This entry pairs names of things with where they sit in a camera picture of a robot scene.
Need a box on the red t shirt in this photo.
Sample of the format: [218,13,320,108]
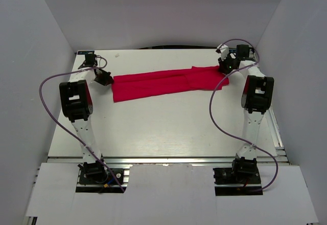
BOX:
[112,66,229,102]

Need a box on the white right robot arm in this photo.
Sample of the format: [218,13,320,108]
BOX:
[216,44,274,184]

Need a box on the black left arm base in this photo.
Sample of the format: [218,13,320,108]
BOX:
[76,168,129,194]

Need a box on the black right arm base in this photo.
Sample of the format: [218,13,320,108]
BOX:
[213,168,263,196]

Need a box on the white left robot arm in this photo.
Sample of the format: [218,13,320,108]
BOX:
[59,53,114,184]

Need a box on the blue corner sticker left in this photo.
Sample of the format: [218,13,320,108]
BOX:
[77,51,95,55]

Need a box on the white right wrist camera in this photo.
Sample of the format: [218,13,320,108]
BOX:
[216,44,229,59]

